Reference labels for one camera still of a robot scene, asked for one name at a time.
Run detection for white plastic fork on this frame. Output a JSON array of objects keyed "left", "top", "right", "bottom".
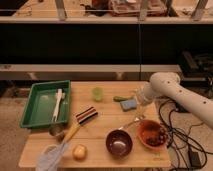
[{"left": 52, "top": 89, "right": 63, "bottom": 122}]

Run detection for black power adapter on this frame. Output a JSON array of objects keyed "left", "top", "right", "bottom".
[{"left": 188, "top": 148, "right": 201, "bottom": 168}]

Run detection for black cables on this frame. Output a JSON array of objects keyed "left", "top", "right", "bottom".
[{"left": 157, "top": 98, "right": 213, "bottom": 171}]

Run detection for metal spoon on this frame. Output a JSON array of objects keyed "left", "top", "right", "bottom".
[{"left": 118, "top": 115, "right": 145, "bottom": 130}]

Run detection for dark purple bowl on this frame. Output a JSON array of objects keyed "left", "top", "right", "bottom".
[{"left": 106, "top": 130, "right": 133, "bottom": 158}]

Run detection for light green cup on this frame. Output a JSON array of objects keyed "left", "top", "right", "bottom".
[{"left": 92, "top": 87, "right": 103, "bottom": 102}]

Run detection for green pepper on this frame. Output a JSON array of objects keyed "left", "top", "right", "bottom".
[{"left": 113, "top": 96, "right": 132, "bottom": 102}]

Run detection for dark box on shelf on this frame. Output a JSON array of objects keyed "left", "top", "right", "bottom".
[{"left": 178, "top": 51, "right": 213, "bottom": 78}]

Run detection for yellow apple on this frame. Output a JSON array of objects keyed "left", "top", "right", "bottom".
[{"left": 73, "top": 144, "right": 87, "bottom": 160}]

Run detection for blue sponge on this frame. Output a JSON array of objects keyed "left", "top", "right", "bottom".
[{"left": 120, "top": 99, "right": 137, "bottom": 111}]

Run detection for orange bowl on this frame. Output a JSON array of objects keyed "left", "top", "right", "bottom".
[{"left": 137, "top": 119, "right": 168, "bottom": 151}]

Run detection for green plastic tray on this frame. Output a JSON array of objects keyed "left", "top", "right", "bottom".
[{"left": 20, "top": 80, "right": 71, "bottom": 129}]

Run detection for dark red grape bunch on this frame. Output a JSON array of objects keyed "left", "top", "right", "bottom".
[{"left": 146, "top": 128, "right": 167, "bottom": 146}]

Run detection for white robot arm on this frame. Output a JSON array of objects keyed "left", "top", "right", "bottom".
[{"left": 136, "top": 72, "right": 213, "bottom": 129}]

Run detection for striped black white cloth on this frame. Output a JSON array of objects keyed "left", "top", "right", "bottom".
[{"left": 76, "top": 107, "right": 98, "bottom": 125}]

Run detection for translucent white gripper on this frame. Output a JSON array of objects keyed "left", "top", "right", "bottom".
[{"left": 136, "top": 83, "right": 157, "bottom": 106}]

